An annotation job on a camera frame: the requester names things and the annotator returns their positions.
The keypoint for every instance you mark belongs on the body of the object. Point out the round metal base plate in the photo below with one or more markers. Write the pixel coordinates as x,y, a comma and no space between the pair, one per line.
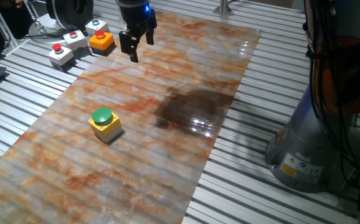
43,32

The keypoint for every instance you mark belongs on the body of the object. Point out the orange marble pattern mat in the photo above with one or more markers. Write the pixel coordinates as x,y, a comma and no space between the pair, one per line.
167,155

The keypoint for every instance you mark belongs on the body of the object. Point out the yellow box green mushroom button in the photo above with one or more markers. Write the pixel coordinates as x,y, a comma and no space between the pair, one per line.
102,115

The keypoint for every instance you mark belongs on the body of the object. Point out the grey box red mushroom button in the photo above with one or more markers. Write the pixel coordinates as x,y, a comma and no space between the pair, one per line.
60,56

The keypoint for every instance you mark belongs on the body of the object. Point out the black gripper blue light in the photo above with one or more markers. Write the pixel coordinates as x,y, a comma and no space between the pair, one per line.
134,14

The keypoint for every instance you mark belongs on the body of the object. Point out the thin metal rod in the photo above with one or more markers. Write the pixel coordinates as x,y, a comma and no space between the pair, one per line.
33,15

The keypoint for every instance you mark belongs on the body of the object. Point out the grey box green button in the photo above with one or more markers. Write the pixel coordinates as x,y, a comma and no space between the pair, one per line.
96,26

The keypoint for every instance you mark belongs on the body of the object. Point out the orange box red button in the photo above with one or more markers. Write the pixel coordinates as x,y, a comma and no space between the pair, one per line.
100,42

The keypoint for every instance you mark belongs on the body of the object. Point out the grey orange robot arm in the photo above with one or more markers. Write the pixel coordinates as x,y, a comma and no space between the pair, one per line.
304,149

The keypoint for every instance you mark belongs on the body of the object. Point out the aluminium frame strut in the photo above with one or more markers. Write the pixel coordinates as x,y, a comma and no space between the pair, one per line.
1,23
223,7

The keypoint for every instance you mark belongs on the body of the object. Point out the grey box small red button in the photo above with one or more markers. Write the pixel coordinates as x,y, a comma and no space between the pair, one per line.
75,42

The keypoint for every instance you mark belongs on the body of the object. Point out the black round drum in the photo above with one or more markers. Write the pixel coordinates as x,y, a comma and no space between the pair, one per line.
71,12

